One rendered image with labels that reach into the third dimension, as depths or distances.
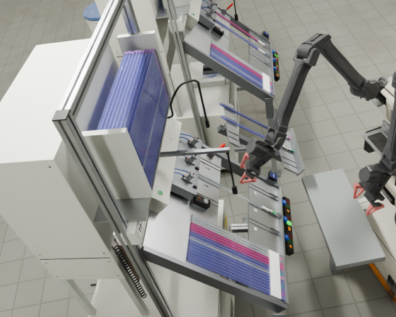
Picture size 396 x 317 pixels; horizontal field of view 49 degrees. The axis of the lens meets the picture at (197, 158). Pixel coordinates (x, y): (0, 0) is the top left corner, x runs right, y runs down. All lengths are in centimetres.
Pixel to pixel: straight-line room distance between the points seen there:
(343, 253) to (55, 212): 140
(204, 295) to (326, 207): 81
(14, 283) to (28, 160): 215
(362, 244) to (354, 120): 171
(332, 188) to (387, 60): 224
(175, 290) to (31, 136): 112
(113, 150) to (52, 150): 19
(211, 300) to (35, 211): 98
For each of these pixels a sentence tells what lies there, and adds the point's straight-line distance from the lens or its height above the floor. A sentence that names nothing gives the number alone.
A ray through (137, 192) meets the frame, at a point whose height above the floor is 143.
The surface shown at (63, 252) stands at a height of 121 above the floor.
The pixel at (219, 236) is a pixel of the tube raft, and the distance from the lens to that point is 190.
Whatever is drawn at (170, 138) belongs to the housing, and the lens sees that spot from 194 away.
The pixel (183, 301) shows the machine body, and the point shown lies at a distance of 219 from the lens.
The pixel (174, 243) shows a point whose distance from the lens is 176.
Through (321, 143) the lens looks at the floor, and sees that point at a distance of 362.
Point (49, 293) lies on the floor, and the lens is 328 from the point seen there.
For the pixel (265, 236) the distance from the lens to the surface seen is 212.
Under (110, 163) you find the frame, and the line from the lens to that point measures 146.
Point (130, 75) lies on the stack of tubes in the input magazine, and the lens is 168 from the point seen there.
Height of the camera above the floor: 254
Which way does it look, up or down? 44 degrees down
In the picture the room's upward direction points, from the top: 15 degrees counter-clockwise
